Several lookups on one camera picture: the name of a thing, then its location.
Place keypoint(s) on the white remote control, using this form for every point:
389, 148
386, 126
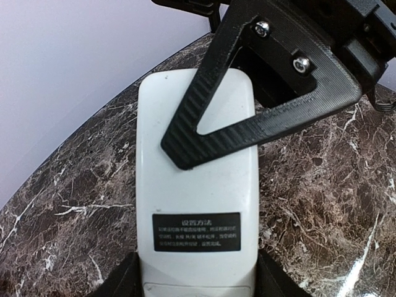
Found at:
197, 230

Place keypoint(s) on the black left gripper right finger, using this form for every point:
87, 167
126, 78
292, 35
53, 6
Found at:
271, 280

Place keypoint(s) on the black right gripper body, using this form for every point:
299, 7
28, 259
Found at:
344, 25

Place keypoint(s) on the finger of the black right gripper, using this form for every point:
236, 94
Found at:
266, 74

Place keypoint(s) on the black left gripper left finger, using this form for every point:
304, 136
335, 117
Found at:
128, 279

